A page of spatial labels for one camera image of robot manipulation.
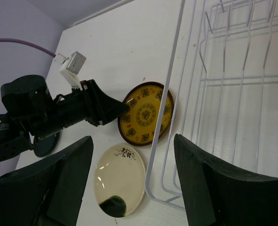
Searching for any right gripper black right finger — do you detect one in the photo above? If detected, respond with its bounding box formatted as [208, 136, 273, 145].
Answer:
[174, 134, 278, 226]

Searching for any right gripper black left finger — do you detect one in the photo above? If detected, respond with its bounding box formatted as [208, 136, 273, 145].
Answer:
[0, 136, 93, 226]

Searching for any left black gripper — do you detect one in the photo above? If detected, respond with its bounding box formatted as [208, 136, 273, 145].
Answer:
[44, 80, 130, 132]

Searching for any yellow patterned black-rim plate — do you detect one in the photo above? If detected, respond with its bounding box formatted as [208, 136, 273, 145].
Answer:
[118, 81, 164, 146]

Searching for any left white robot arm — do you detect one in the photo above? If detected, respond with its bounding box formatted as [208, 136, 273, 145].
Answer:
[0, 75, 130, 162]

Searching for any black round plate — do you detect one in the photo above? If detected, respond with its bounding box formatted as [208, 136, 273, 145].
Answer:
[33, 132, 61, 158]

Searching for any cream plate black mark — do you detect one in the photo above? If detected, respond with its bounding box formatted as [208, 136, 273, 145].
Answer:
[94, 144, 146, 218]

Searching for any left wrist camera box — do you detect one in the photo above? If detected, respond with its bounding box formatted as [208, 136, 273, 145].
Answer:
[54, 51, 86, 90]

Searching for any white wire dish rack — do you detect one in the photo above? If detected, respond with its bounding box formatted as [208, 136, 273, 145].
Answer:
[145, 0, 278, 210]

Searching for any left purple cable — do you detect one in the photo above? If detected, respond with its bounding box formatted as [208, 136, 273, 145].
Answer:
[0, 38, 57, 58]

